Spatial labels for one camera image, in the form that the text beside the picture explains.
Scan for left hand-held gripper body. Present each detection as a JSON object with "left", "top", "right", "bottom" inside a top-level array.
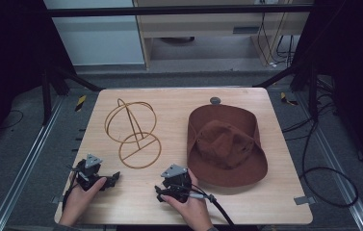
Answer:
[{"left": 73, "top": 153, "right": 110, "bottom": 193}]

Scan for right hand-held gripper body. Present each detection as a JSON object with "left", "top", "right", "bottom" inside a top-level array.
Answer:
[{"left": 160, "top": 164, "right": 194, "bottom": 204}]

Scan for gold wire hat stand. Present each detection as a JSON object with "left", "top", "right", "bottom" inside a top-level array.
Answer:
[{"left": 104, "top": 97, "right": 163, "bottom": 170}]

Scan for brown brimmed hat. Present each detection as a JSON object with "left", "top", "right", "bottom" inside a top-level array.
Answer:
[{"left": 186, "top": 103, "right": 269, "bottom": 189}]

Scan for person's left hand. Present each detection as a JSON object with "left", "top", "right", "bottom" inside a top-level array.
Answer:
[{"left": 59, "top": 175, "right": 108, "bottom": 228}]

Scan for person's right hand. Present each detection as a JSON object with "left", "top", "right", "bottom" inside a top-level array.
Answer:
[{"left": 161, "top": 168, "right": 214, "bottom": 231}]

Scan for yellow black floor tape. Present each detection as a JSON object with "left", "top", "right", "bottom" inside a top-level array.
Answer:
[
  {"left": 74, "top": 94, "right": 88, "bottom": 113},
  {"left": 280, "top": 91, "right": 298, "bottom": 107}
]

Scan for black metal stand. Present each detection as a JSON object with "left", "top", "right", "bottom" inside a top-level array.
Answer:
[
  {"left": 252, "top": 63, "right": 320, "bottom": 123},
  {"left": 39, "top": 65, "right": 106, "bottom": 127}
]

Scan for black curtain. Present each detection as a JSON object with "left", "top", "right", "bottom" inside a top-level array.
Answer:
[
  {"left": 0, "top": 0, "right": 76, "bottom": 158},
  {"left": 293, "top": 0, "right": 363, "bottom": 179}
]

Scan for white cabinet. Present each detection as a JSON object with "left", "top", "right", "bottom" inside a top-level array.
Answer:
[{"left": 42, "top": 0, "right": 146, "bottom": 66}]

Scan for light wooden desk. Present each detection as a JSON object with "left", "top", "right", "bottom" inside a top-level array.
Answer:
[{"left": 132, "top": 0, "right": 315, "bottom": 69}]

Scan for black horizontal bar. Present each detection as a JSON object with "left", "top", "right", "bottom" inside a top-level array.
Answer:
[{"left": 45, "top": 4, "right": 316, "bottom": 17}]

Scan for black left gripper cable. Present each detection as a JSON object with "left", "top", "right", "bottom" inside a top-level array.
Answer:
[{"left": 62, "top": 164, "right": 84, "bottom": 211}]

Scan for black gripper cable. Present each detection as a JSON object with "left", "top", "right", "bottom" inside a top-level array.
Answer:
[
  {"left": 62, "top": 164, "right": 84, "bottom": 211},
  {"left": 172, "top": 183, "right": 237, "bottom": 231}
]

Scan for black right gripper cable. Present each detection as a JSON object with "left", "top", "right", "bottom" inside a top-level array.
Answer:
[{"left": 172, "top": 183, "right": 237, "bottom": 231}]

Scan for aluminium floor rail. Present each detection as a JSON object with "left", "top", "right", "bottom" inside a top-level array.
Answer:
[
  {"left": 294, "top": 91, "right": 363, "bottom": 231},
  {"left": 0, "top": 95, "right": 65, "bottom": 231}
]

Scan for thin black floor cable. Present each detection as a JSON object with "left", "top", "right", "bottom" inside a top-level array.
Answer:
[{"left": 0, "top": 109, "right": 25, "bottom": 131}]

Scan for black looped floor cable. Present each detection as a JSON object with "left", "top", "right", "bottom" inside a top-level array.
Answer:
[{"left": 280, "top": 76, "right": 360, "bottom": 208}]

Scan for hanging cables under desk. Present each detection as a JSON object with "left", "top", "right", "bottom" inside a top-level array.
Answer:
[{"left": 256, "top": 12, "right": 297, "bottom": 69}]

